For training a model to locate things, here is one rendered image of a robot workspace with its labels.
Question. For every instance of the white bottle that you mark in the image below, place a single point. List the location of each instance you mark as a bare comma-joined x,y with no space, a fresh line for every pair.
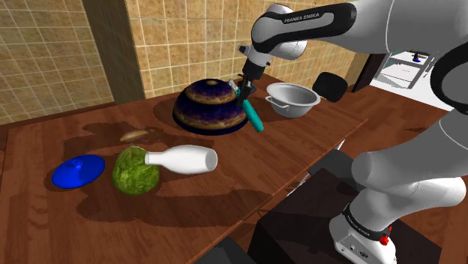
186,159

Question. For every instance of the dark robot stand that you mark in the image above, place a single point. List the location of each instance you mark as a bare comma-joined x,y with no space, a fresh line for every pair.
296,223

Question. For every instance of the purple and tan domed bowl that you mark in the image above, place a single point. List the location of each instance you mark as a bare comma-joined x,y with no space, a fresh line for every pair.
210,106

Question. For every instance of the brown bread piece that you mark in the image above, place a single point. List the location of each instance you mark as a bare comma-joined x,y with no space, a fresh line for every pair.
134,136

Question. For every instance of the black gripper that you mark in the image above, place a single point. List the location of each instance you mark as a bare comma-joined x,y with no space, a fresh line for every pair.
252,69

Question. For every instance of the white table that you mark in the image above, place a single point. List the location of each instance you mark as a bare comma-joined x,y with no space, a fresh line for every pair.
402,71

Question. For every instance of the green lettuce head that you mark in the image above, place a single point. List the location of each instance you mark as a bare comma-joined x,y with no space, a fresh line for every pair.
133,173

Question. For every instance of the blue lid with knob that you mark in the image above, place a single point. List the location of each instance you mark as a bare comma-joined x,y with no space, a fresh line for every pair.
78,171

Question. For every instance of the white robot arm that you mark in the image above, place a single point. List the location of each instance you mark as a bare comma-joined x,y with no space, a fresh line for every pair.
398,29

